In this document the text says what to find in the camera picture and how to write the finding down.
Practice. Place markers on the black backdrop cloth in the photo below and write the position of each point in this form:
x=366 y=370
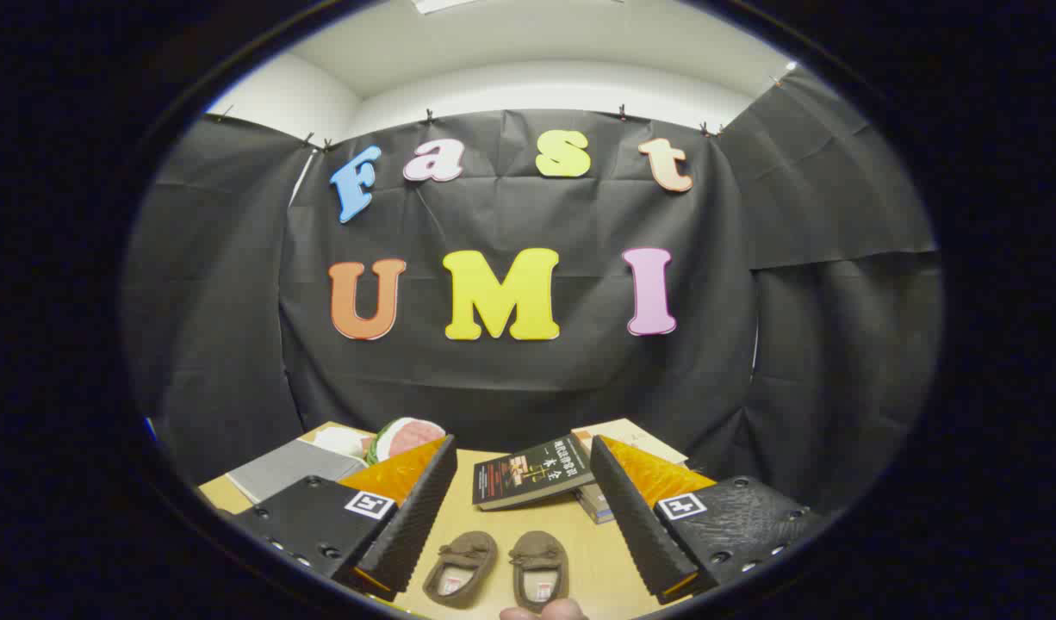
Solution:
x=493 y=379

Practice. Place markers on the blue cover book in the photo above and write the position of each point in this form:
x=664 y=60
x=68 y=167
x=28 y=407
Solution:
x=597 y=504

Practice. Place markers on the brown moccasin shoe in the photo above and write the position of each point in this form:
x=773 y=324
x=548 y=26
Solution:
x=461 y=564
x=537 y=564

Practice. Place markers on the ceiling light panel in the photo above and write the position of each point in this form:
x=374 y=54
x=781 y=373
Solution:
x=437 y=4

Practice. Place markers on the watermelon slice plush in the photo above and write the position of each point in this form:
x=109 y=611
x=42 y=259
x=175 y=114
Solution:
x=407 y=435

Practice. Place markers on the white plush toy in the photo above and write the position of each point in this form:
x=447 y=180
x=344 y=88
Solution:
x=343 y=442

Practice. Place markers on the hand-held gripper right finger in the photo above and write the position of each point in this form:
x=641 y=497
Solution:
x=631 y=517

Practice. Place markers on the beige cover book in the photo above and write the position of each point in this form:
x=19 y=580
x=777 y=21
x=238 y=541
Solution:
x=636 y=435

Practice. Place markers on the black cover book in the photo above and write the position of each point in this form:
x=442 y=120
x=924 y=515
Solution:
x=528 y=474

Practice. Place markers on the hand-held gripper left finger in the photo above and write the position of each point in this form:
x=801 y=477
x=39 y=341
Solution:
x=416 y=517

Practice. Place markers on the grey fabric storage box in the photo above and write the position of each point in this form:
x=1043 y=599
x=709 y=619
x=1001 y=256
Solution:
x=287 y=469

